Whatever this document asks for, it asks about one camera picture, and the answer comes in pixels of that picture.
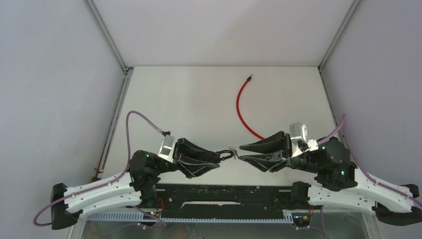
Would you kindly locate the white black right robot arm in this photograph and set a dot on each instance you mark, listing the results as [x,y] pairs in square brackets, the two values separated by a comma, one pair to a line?
[339,181]

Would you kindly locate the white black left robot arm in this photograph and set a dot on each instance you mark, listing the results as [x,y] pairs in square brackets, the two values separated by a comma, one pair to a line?
[135,186]

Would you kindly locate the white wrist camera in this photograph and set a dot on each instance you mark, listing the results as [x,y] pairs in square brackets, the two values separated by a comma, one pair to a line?
[300,141]
[167,148]

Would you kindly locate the key bunch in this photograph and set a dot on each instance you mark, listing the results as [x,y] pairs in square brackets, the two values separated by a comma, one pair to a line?
[234,152]

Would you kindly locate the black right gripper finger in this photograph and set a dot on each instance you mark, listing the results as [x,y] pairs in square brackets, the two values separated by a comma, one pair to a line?
[267,162]
[276,142]

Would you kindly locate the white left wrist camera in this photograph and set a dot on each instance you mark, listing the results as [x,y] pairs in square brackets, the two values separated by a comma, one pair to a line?
[167,148]

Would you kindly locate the aluminium frame rail left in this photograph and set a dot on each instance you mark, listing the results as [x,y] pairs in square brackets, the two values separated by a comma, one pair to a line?
[97,75]

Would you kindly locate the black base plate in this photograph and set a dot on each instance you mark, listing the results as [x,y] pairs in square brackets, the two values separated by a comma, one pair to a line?
[227,203]

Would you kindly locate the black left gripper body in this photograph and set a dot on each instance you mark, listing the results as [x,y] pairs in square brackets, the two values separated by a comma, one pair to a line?
[174,159]

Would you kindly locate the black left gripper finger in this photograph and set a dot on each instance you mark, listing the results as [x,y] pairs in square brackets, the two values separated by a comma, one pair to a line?
[197,168]
[185,148]

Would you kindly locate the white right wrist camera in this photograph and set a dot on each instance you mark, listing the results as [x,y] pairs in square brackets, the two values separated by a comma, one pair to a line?
[300,141]

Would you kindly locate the aluminium frame rail right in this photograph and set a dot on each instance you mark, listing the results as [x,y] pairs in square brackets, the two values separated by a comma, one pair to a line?
[343,72]

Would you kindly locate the aluminium frame rail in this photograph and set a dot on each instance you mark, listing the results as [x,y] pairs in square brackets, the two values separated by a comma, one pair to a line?
[343,72]
[97,75]

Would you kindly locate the black padlock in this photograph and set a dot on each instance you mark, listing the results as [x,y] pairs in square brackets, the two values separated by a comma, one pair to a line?
[224,155]

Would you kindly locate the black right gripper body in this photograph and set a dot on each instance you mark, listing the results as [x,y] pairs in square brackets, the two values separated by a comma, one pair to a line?
[288,151]

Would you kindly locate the red cable lock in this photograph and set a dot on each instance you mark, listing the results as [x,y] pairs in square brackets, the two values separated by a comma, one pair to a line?
[239,107]

